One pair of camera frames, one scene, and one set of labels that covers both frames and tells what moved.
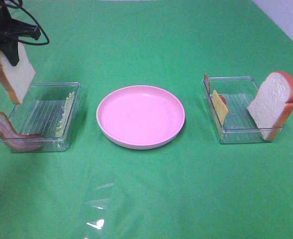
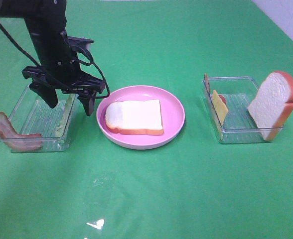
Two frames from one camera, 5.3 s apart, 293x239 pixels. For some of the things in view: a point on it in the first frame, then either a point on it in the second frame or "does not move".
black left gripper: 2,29 to 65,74
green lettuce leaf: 66,115 does not move
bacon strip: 24,142 does not move
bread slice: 273,102 does not move
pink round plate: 140,117 does not move
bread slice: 16,79 to 139,117
